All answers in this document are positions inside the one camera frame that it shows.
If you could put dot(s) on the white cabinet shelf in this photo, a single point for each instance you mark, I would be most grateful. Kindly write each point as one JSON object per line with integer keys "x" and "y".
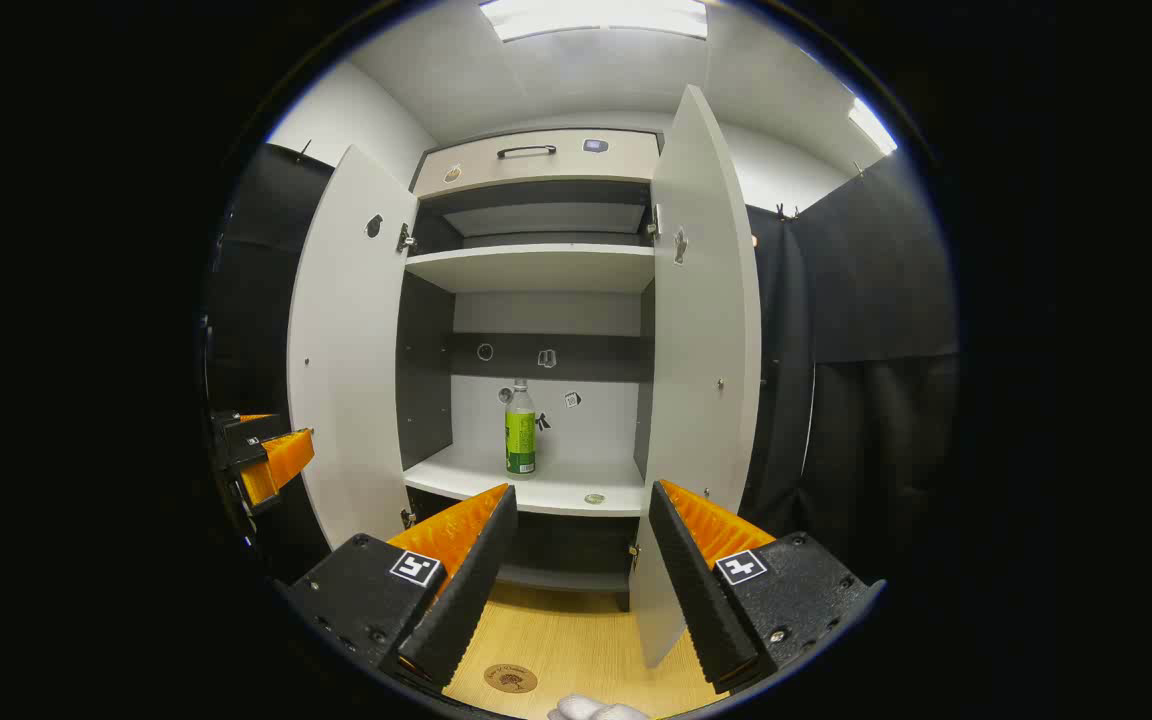
{"x": 536, "y": 268}
{"x": 556, "y": 485}

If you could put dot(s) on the black backdrop cloth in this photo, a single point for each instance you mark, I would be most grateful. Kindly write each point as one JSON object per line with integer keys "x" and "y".
{"x": 876, "y": 300}

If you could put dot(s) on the green label plastic bottle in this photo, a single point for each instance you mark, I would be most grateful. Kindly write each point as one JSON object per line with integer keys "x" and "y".
{"x": 520, "y": 440}

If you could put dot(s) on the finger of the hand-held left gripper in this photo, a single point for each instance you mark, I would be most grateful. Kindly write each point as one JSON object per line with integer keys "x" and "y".
{"x": 251, "y": 440}
{"x": 281, "y": 465}

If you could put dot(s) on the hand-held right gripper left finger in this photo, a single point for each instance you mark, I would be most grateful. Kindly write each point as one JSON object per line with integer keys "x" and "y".
{"x": 471, "y": 590}

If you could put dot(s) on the grey cabinet door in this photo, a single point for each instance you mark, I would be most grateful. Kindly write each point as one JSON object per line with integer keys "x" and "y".
{"x": 346, "y": 350}
{"x": 706, "y": 350}

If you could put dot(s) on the grey drawer front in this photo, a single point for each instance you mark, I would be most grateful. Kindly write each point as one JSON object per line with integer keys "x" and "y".
{"x": 556, "y": 170}

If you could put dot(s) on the large ceiling light panel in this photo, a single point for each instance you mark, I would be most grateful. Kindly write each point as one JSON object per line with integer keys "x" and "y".
{"x": 596, "y": 15}

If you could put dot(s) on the round brown coaster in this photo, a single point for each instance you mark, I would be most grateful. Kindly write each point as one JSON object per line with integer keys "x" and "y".
{"x": 510, "y": 679}

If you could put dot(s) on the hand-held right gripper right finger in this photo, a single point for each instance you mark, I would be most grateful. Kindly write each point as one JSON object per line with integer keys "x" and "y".
{"x": 696, "y": 590}

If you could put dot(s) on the small ceiling light panel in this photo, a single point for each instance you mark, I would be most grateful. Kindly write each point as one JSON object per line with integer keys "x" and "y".
{"x": 871, "y": 125}

